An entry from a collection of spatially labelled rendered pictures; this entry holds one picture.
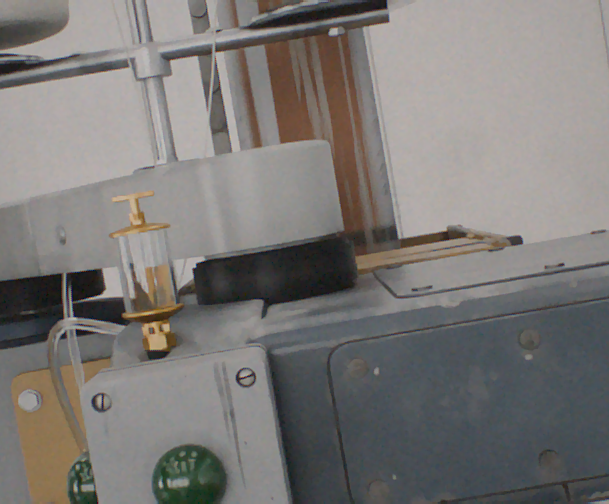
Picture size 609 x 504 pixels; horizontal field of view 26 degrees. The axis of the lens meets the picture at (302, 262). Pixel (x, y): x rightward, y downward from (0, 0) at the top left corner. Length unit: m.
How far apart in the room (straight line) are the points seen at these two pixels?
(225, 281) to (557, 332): 0.19
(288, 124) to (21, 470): 0.34
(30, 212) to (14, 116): 5.01
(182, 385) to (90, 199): 0.29
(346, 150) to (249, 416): 0.56
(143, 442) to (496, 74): 5.33
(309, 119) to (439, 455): 0.53
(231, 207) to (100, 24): 5.17
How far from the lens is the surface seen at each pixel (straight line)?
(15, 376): 0.98
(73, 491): 0.55
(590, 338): 0.59
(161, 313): 0.60
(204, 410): 0.53
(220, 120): 1.12
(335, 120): 1.07
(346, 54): 1.07
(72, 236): 0.82
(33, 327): 1.01
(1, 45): 0.99
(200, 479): 0.52
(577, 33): 5.91
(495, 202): 5.80
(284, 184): 0.69
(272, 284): 0.68
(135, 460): 0.54
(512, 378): 0.59
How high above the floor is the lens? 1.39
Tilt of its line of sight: 3 degrees down
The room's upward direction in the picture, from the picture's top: 10 degrees counter-clockwise
